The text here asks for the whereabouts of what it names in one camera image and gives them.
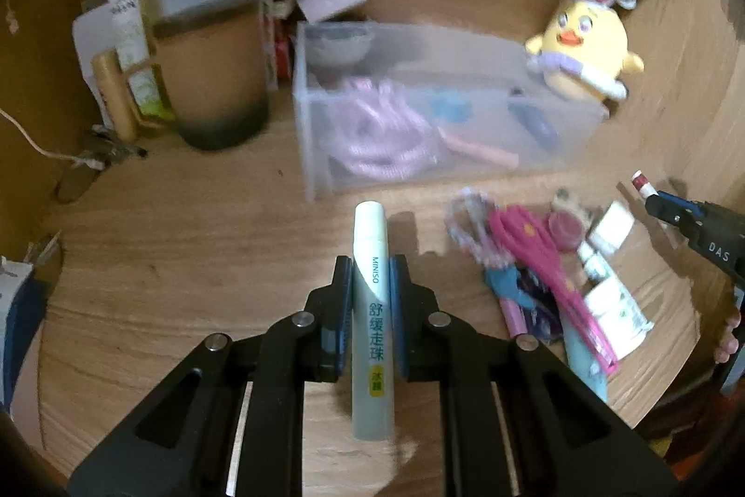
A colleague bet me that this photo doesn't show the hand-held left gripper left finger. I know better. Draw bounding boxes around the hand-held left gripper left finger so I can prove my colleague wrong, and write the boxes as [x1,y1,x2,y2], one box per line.
[67,255,356,497]

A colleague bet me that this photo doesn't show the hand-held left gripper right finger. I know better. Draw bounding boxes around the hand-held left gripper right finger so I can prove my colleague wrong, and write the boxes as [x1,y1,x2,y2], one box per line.
[390,255,679,497]

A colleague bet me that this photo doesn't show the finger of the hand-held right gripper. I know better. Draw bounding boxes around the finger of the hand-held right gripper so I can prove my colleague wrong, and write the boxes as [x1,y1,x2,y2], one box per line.
[645,191,703,228]
[660,220,700,251]

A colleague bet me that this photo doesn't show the red capped white stick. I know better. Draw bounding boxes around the red capped white stick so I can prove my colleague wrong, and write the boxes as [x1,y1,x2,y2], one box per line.
[631,170,660,199]

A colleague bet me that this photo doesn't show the small white bottle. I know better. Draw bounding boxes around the small white bottle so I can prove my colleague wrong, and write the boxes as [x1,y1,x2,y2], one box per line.
[589,200,637,256]

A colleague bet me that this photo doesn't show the pale green roll-on stick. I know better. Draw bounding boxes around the pale green roll-on stick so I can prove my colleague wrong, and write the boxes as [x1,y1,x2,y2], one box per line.
[351,201,397,443]

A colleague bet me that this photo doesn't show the small bear figurine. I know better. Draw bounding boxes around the small bear figurine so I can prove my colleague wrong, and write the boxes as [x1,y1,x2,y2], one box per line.
[552,187,604,219]

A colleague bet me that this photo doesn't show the white cream tube green label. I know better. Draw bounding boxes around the white cream tube green label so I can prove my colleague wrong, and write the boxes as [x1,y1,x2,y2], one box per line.
[583,280,654,361]

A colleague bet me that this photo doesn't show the small pink round jar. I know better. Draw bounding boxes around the small pink round jar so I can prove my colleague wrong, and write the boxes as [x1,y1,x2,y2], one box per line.
[547,213,584,254]

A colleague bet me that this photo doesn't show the blue hair clip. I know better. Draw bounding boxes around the blue hair clip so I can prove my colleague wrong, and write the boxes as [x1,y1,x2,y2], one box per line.
[485,264,526,301]

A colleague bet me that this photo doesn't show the pink lip balm tube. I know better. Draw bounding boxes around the pink lip balm tube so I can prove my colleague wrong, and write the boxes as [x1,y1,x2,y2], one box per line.
[501,298,528,340]

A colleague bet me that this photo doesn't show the beaded bracelet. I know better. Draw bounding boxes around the beaded bracelet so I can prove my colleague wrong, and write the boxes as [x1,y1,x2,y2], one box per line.
[445,187,514,266]

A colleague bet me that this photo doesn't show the pink scissors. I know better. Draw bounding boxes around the pink scissors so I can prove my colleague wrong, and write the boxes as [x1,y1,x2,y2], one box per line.
[489,204,619,377]

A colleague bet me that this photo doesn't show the purple printed packet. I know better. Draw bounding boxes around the purple printed packet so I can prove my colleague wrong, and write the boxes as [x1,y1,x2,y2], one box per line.
[520,269,564,342]

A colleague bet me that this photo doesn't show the pale blue tube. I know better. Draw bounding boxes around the pale blue tube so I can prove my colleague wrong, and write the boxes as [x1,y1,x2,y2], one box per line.
[563,322,610,406]

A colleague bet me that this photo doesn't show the clear plastic storage box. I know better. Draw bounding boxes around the clear plastic storage box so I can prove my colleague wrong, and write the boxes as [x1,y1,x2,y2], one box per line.
[292,20,606,204]

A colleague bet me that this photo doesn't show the person's right hand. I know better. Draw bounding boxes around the person's right hand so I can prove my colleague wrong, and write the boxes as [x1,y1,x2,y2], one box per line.
[714,307,744,365]

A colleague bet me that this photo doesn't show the dark blue small bottle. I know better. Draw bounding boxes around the dark blue small bottle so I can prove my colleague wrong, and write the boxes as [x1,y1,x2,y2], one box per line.
[506,86,561,152]

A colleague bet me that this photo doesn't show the yellow chick plush toy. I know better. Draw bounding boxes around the yellow chick plush toy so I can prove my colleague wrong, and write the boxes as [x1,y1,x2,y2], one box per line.
[524,0,646,105]

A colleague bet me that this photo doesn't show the pink stick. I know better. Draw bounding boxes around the pink stick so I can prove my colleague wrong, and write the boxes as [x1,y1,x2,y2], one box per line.
[436,129,520,170]

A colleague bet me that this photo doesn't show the light blue small item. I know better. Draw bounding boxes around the light blue small item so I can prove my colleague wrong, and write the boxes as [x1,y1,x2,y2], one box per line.
[433,89,474,124]

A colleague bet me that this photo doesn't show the small clear bowl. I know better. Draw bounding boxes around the small clear bowl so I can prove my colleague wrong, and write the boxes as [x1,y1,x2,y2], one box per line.
[303,24,374,68]

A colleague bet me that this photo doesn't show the brown mug with lid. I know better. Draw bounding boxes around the brown mug with lid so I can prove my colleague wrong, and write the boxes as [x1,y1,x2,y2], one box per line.
[91,0,270,151]

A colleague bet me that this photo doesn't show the red snack packet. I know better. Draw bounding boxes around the red snack packet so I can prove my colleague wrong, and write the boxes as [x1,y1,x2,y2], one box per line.
[262,13,295,80]

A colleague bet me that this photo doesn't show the eyeglasses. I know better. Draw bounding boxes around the eyeglasses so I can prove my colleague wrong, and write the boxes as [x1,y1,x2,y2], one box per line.
[55,124,149,204]

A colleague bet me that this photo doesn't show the blue white carton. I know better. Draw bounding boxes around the blue white carton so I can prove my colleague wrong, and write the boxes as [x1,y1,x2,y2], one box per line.
[0,255,48,410]

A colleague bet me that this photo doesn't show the white tube green print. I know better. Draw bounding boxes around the white tube green print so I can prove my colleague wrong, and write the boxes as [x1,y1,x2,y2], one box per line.
[106,0,174,121]

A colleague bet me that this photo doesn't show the pink rope coil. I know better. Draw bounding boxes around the pink rope coil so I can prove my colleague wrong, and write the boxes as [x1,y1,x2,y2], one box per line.
[325,76,439,179]

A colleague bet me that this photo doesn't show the white cable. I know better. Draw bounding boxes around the white cable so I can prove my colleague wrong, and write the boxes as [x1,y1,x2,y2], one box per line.
[0,108,88,165]

